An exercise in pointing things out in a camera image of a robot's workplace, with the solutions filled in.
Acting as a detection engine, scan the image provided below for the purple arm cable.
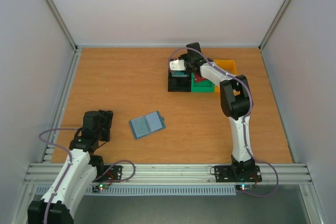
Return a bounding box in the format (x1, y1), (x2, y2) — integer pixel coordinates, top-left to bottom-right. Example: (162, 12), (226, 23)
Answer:
(38, 128), (137, 224)
(167, 47), (279, 198)

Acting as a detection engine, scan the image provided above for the black storage bin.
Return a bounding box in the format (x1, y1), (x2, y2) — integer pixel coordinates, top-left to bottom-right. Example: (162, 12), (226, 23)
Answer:
(167, 70), (191, 92)

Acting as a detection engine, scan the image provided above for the grey slotted cable duct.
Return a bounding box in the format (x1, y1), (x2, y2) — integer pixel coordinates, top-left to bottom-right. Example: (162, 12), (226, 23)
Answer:
(35, 186), (237, 197)

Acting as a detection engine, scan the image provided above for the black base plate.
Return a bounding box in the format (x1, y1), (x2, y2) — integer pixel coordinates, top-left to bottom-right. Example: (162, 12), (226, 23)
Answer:
(94, 165), (122, 183)
(214, 165), (262, 183)

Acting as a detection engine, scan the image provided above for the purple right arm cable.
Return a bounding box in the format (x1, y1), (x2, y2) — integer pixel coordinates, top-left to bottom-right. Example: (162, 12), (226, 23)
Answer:
(167, 47), (279, 198)

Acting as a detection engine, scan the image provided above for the left small circuit board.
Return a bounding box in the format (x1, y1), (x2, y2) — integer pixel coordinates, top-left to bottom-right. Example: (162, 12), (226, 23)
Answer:
(91, 184), (109, 193)

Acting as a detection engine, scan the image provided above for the aluminium front rail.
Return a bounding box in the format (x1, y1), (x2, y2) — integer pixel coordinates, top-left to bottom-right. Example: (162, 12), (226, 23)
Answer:
(24, 163), (312, 185)

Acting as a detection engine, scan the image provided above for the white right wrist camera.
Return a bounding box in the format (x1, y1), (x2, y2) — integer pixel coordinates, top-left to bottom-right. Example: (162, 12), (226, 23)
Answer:
(169, 59), (186, 72)

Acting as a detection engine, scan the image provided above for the yellow storage bin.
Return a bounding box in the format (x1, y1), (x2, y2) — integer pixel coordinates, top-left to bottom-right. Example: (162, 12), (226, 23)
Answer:
(213, 59), (237, 94)

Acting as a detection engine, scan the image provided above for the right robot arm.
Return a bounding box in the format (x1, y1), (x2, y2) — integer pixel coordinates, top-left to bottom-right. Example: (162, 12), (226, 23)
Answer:
(169, 42), (255, 182)

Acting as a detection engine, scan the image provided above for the green storage bin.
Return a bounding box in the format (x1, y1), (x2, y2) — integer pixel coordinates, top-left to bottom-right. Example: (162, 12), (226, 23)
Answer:
(191, 73), (215, 93)

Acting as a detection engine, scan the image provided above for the right small circuit board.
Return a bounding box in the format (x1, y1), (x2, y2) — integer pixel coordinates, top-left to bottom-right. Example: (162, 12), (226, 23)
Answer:
(236, 184), (255, 191)

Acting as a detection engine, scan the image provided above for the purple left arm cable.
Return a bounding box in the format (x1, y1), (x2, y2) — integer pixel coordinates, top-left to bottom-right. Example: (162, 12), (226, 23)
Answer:
(38, 128), (137, 224)

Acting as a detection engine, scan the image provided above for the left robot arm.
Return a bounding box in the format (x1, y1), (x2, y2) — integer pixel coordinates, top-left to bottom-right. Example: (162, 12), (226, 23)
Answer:
(27, 110), (113, 223)

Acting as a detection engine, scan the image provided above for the small circuit board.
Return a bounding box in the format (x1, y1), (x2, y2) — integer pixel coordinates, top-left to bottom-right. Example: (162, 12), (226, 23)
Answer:
(91, 184), (109, 193)
(236, 184), (255, 191)

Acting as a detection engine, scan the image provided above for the red credit card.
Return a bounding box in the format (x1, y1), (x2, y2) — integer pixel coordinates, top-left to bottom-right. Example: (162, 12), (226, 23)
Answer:
(193, 73), (206, 83)

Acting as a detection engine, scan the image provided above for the teal blue card holder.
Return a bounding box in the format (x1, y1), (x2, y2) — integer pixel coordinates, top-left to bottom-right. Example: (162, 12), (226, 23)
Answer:
(129, 111), (166, 140)

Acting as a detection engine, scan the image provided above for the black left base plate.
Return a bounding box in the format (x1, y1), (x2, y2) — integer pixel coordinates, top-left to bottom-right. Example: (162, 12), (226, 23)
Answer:
(94, 165), (122, 183)

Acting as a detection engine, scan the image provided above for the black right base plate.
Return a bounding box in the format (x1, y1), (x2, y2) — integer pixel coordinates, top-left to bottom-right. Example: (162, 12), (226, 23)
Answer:
(214, 165), (262, 183)

